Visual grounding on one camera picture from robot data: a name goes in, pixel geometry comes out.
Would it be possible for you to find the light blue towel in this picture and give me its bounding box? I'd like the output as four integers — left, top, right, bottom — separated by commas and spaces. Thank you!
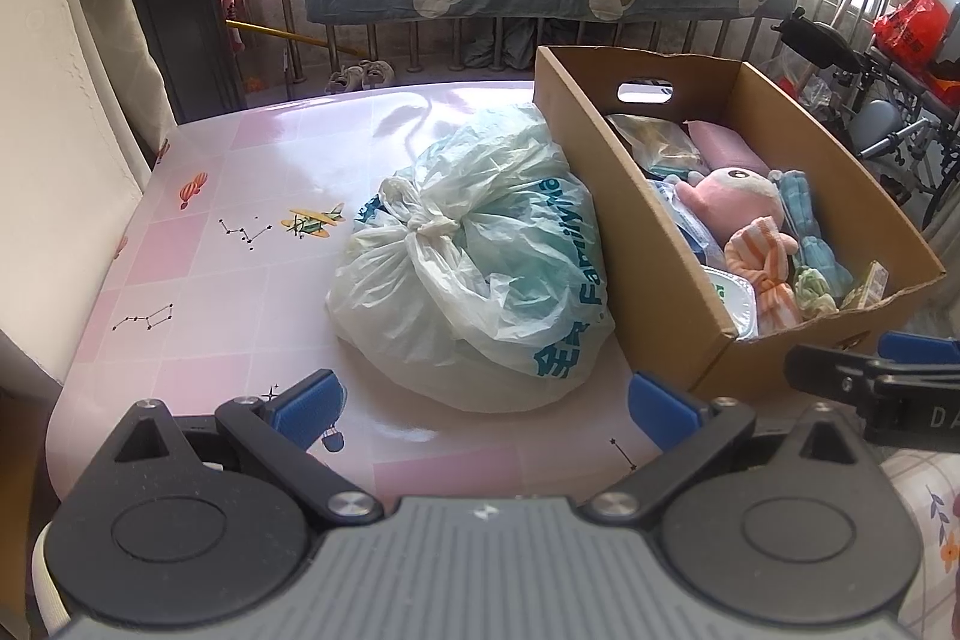
796, 233, 856, 292

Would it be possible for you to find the pale green cloth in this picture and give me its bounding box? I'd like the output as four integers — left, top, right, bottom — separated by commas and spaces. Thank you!
793, 269, 839, 319

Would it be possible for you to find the grey cloth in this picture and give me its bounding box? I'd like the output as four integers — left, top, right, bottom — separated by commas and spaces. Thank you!
457, 17, 541, 71

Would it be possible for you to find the red plastic bag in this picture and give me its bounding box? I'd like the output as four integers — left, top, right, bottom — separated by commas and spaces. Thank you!
871, 0, 952, 73

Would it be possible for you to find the pink plush toy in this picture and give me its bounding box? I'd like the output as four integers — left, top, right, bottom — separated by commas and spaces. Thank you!
671, 166, 785, 245

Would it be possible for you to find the pink pouch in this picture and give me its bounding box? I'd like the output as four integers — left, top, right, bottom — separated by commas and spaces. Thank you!
686, 119, 770, 176

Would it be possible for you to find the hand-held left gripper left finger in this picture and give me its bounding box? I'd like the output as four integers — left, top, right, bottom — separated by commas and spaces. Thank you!
94, 368, 385, 530

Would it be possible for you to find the black saddle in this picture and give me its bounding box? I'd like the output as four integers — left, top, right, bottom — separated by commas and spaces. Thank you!
772, 6, 871, 79

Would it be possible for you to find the clear blue packet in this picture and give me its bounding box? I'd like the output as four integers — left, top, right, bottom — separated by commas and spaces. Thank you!
649, 175, 725, 270

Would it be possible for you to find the floral cloth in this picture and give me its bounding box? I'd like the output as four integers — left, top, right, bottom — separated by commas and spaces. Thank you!
877, 445, 960, 640

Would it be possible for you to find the yellow pole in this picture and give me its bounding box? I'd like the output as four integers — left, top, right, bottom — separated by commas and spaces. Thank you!
225, 17, 331, 49

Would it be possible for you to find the small yellow packet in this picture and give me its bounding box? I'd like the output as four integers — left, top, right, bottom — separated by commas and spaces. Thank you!
840, 261, 890, 311

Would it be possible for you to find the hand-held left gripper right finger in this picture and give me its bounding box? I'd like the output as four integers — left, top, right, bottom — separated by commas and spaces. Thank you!
583, 372, 871, 528

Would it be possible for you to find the cream leather sofa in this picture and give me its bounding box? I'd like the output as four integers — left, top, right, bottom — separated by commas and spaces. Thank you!
0, 0, 151, 640

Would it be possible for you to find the foil container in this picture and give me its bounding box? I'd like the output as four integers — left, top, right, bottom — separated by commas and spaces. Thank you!
703, 267, 760, 339

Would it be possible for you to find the orange striped sock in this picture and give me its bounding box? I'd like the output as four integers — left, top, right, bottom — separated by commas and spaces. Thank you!
724, 216, 803, 337

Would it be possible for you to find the cardboard box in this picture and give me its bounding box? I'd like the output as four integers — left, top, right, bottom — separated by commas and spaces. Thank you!
532, 45, 946, 399

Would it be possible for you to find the white plastic bag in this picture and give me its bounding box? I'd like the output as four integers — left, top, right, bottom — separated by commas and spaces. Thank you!
326, 101, 617, 414

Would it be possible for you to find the beige cushion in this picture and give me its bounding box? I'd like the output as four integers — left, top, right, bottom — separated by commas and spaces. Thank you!
49, 0, 177, 184

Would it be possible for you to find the grey saddle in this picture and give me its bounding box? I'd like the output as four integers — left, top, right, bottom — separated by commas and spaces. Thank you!
851, 100, 905, 150

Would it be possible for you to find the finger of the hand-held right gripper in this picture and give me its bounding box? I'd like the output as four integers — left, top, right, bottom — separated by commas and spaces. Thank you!
879, 331, 960, 378
784, 344, 901, 405

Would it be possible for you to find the dark cabinet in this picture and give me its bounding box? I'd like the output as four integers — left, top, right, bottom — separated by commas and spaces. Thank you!
103, 0, 248, 125

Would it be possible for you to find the teal towel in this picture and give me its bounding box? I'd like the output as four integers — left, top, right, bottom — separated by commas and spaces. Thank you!
776, 169, 826, 240

